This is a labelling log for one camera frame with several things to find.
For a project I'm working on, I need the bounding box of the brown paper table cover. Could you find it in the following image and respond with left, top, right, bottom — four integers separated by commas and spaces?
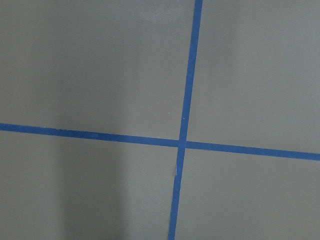
0, 0, 320, 240

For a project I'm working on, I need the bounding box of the blue tape line near camera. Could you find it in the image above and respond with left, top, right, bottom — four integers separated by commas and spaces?
167, 0, 203, 240

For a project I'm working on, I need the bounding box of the blue tape crossline near camera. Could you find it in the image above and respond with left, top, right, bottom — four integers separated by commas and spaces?
0, 123, 320, 161

